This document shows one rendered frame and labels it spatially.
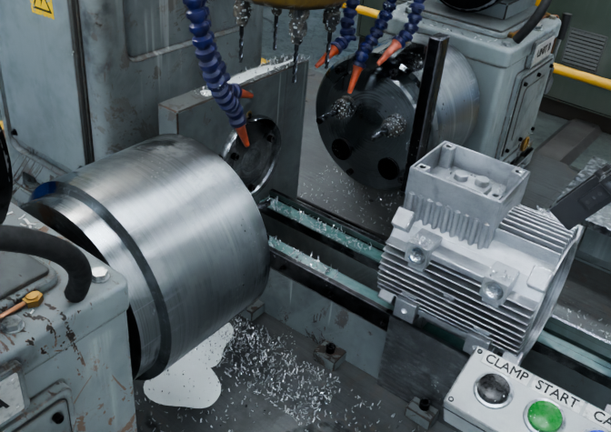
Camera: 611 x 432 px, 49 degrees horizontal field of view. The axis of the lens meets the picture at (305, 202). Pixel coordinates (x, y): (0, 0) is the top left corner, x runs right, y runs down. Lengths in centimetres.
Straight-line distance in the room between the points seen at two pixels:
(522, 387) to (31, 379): 44
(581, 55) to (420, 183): 320
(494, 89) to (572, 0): 269
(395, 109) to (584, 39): 290
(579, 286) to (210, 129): 73
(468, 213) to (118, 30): 53
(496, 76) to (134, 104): 65
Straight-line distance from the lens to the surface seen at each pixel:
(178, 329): 72
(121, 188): 72
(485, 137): 134
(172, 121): 94
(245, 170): 107
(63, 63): 104
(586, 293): 131
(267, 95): 107
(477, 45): 129
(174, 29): 106
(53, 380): 62
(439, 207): 83
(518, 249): 83
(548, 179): 165
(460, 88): 119
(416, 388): 98
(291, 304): 105
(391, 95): 113
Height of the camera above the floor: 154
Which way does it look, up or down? 32 degrees down
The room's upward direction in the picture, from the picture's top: 6 degrees clockwise
